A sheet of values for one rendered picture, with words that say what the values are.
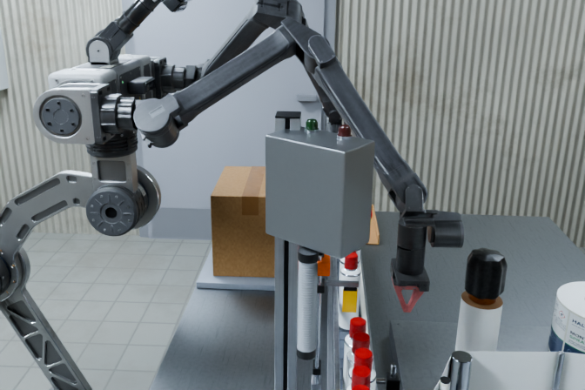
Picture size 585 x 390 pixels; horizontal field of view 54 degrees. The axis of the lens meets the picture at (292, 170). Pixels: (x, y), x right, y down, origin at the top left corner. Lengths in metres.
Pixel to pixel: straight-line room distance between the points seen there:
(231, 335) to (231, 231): 0.34
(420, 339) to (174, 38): 2.75
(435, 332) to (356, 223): 0.65
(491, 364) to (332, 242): 0.42
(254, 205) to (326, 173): 0.81
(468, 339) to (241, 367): 0.54
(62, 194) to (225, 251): 0.50
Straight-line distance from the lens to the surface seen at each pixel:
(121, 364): 2.99
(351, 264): 1.45
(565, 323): 1.51
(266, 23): 1.53
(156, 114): 1.24
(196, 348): 1.57
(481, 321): 1.35
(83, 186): 1.76
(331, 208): 0.95
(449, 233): 1.18
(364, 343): 1.14
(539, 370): 1.26
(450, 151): 3.99
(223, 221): 1.76
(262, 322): 1.65
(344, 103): 1.24
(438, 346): 1.52
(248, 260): 1.81
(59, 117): 1.33
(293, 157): 0.97
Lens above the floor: 1.72
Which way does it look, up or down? 18 degrees down
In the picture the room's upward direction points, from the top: 1 degrees clockwise
